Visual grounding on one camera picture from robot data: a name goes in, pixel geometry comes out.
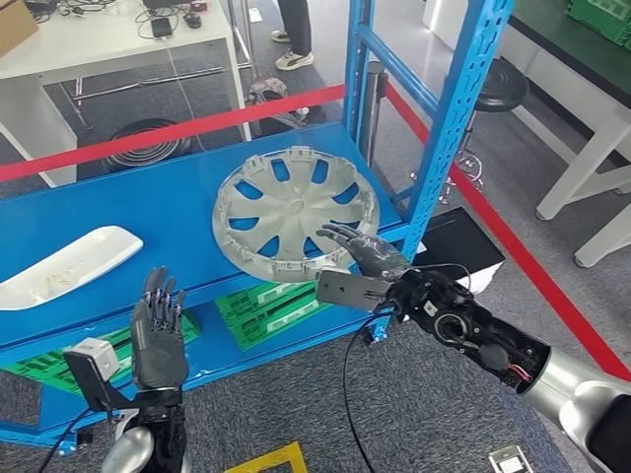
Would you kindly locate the dark green bench mat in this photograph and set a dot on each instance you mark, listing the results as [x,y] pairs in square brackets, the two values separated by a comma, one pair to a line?
[567,26]

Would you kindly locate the black right camera bracket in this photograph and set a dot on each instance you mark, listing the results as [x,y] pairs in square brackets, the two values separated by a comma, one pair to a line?
[345,288]

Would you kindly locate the black computer mouse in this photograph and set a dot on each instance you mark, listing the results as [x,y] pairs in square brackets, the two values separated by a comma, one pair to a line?
[192,19]

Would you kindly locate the white paper sheet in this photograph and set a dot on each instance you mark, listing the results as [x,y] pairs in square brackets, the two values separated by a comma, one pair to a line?
[485,277]

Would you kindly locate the white plastic panel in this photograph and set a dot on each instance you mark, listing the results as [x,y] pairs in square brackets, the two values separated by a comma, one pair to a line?
[69,268]

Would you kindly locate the black left camera bracket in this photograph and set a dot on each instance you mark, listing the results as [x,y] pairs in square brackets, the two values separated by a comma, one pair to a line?
[86,388]

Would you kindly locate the black round stool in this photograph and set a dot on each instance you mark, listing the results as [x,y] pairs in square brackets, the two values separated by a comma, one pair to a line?
[148,160]
[503,85]

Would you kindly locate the yellow floor tape square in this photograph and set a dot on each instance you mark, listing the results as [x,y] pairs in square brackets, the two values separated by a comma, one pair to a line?
[266,459]

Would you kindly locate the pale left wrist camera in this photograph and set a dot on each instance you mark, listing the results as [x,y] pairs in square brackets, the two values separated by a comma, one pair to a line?
[98,359]

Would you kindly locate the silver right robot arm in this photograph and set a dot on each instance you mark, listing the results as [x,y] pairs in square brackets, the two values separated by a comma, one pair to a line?
[557,385]

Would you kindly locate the white desk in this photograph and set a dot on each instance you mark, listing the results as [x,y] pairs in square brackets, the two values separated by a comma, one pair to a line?
[98,46]

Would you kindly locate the small grey device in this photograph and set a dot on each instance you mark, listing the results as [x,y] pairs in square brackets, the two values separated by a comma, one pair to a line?
[510,462]

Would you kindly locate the silver plastic wheel cover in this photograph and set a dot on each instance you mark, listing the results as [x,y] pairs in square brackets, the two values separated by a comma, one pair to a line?
[290,209]

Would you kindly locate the blue metal shelf rack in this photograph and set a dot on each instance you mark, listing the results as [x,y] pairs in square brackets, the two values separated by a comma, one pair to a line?
[162,209]

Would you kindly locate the brown cardboard box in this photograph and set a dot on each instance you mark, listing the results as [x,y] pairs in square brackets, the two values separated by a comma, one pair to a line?
[14,26]

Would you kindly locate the person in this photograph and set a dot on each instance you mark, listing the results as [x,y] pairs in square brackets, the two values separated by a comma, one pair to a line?
[296,19]

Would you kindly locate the grey patterned bag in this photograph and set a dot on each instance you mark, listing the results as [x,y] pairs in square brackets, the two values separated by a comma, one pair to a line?
[269,91]

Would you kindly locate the red barrier belt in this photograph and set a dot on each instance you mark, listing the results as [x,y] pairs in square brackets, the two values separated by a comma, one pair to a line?
[518,251]
[172,134]

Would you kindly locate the white workbench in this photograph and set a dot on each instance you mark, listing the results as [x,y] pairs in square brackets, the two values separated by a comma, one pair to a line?
[567,81]

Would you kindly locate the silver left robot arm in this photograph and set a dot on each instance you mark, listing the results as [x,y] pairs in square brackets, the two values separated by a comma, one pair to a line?
[130,454]

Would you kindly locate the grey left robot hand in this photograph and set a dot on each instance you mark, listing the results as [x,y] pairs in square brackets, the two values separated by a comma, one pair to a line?
[160,346]

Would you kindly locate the black camera bracket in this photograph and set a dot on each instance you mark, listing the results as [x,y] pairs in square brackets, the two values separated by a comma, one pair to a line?
[86,388]
[345,288]

